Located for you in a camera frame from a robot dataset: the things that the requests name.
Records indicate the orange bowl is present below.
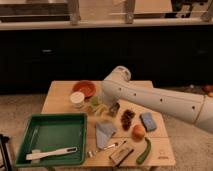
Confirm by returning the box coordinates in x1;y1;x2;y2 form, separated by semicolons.
72;80;96;98

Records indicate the white plastic spatula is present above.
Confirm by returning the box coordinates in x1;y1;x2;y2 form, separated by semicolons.
26;147;78;160

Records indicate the black stand at left edge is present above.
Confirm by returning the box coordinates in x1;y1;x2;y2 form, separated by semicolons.
0;134;12;171

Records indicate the orange fruit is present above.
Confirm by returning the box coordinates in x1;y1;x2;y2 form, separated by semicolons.
132;125;145;140

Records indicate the green plastic tray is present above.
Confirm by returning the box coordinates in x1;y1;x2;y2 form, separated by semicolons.
15;113;87;168

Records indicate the blue folded cloth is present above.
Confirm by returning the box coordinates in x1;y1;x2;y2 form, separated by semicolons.
96;121;117;149

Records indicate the wooden block brush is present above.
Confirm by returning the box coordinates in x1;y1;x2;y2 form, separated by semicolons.
109;142;134;166

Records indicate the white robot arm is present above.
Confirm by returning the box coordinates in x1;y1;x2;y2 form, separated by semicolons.
101;66;213;134

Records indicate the dark grape bunch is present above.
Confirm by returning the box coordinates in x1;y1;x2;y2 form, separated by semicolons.
121;109;135;131

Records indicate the dark cabinet counter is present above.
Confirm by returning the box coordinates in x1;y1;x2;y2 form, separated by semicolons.
0;19;213;94

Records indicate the metal fork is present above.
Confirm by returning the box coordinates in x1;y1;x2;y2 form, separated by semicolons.
87;142;118;158

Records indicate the yellow banana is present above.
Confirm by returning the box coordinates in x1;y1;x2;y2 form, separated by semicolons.
88;96;108;116

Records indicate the blue sponge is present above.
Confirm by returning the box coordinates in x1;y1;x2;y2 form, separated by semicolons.
140;112;157;132

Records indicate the green cucumber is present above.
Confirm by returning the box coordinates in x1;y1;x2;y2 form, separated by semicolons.
136;138;151;164

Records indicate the small metal cup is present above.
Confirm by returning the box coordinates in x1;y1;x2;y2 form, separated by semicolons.
109;103;120;117

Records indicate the white cup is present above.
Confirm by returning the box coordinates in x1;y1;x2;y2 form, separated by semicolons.
70;91;85;108

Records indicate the wooden table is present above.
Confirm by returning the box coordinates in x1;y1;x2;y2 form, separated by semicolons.
42;81;175;169

